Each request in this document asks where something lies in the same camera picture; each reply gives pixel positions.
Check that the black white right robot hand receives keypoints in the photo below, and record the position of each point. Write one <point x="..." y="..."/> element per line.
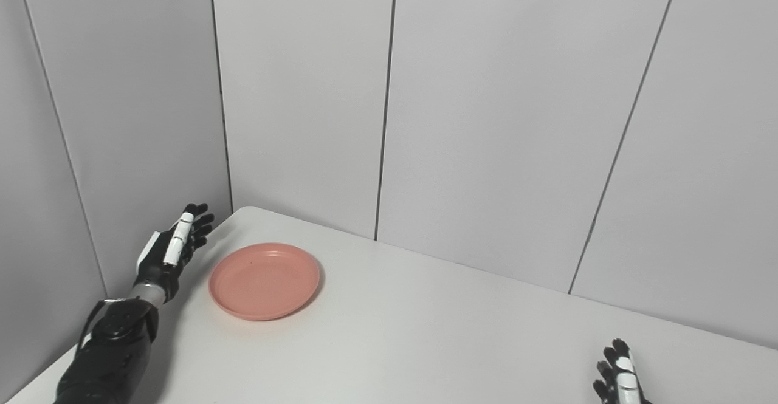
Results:
<point x="623" y="380"/>

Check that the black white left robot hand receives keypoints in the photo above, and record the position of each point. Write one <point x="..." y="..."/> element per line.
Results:
<point x="173" y="249"/>

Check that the pink round plate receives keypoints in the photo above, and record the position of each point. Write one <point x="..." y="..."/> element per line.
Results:
<point x="264" y="281"/>

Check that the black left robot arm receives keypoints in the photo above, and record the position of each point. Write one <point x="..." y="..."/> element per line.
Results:
<point x="109" y="349"/>

